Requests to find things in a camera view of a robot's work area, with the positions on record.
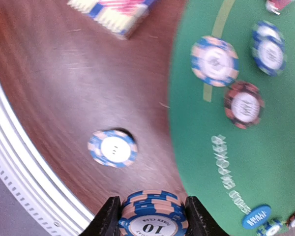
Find blue white chip stack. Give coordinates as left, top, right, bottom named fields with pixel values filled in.
left=87, top=129, right=138, bottom=168

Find round green poker mat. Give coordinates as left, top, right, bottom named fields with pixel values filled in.
left=170, top=0, right=295, bottom=236

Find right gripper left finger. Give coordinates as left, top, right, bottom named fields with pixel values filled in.
left=80, top=196, right=121, bottom=236

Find blue round button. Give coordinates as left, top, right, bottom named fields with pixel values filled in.
left=242, top=205, right=271, bottom=230

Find clear card box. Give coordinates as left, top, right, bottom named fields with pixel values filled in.
left=67, top=0, right=157, bottom=40

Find triangular black red button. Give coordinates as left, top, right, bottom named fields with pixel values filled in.
left=265, top=0, right=294, bottom=15

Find green blue chip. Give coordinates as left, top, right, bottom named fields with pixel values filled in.
left=256, top=219, right=283, bottom=236
left=252, top=20, right=287, bottom=77

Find blue white chips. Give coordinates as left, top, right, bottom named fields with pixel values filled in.
left=118, top=190, right=188, bottom=236
left=190, top=35, right=239, bottom=87

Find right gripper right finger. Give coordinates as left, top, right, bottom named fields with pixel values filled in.
left=185, top=196, right=228, bottom=236

